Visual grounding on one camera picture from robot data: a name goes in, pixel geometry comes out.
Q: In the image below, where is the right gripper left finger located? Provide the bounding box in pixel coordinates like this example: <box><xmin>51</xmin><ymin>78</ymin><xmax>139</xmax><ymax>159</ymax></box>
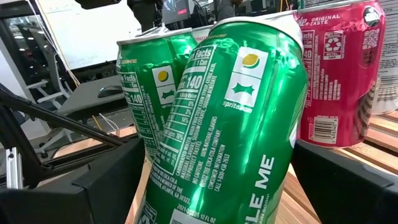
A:
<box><xmin>0</xmin><ymin>138</ymin><xmax>147</xmax><ymax>224</ymax></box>

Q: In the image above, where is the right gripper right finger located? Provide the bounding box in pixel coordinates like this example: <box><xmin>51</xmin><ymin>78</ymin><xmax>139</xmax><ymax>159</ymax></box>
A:
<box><xmin>292</xmin><ymin>139</ymin><xmax>398</xmax><ymax>224</ymax></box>

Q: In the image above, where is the red Coca-Cola can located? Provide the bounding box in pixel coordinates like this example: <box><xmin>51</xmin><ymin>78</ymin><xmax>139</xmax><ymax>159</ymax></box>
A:
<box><xmin>294</xmin><ymin>0</ymin><xmax>387</xmax><ymax>149</ymax></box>

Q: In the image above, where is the green Sprite can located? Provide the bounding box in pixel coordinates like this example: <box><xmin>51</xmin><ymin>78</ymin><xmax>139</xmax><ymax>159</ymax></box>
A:
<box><xmin>136</xmin><ymin>14</ymin><xmax>309</xmax><ymax>224</ymax></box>
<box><xmin>115</xmin><ymin>27</ymin><xmax>198</xmax><ymax>162</ymax></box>

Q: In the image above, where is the wooden slatted shelf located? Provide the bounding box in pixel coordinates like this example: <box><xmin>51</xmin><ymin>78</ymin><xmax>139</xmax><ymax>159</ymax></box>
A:
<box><xmin>124</xmin><ymin>110</ymin><xmax>398</xmax><ymax>224</ymax></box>

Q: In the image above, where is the grey desk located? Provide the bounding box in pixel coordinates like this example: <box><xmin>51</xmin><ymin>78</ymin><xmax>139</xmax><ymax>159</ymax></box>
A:
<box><xmin>55</xmin><ymin>74</ymin><xmax>128</xmax><ymax>122</ymax></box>

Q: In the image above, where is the black computer mouse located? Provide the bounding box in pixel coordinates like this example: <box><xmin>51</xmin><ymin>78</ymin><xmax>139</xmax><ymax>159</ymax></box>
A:
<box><xmin>97</xmin><ymin>85</ymin><xmax>124</xmax><ymax>99</ymax></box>

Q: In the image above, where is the grey office chair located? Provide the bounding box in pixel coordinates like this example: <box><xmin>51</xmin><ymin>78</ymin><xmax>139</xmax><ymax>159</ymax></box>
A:
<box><xmin>17</xmin><ymin>24</ymin><xmax>74</xmax><ymax>156</ymax></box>

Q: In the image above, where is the person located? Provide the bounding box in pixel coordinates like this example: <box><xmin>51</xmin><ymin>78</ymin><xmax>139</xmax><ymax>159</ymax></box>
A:
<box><xmin>214</xmin><ymin>0</ymin><xmax>243</xmax><ymax>22</ymax></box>

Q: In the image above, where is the silver aluminium bracket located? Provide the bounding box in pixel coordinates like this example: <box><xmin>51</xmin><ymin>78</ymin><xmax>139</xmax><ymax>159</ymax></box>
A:
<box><xmin>5</xmin><ymin>146</ymin><xmax>24</xmax><ymax>190</ymax></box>

